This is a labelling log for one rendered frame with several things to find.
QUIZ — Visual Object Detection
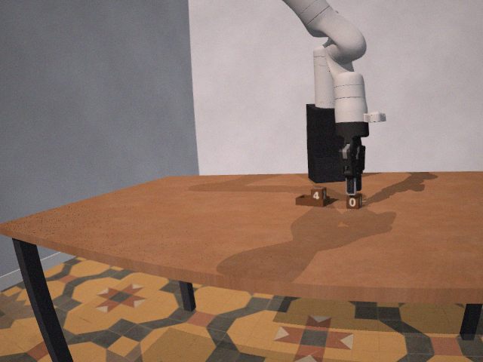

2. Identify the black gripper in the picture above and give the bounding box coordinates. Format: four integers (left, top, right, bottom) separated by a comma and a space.
336, 121, 369, 195

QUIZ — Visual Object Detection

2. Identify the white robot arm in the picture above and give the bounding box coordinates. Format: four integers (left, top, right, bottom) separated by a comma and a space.
282, 0, 386, 123

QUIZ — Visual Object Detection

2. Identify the brown digit cube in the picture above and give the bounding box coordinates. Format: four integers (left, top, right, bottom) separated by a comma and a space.
311, 187, 327, 199
346, 193, 362, 209

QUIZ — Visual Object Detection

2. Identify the brown rectangular tray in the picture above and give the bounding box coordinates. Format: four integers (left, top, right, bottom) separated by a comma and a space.
295, 195, 330, 207

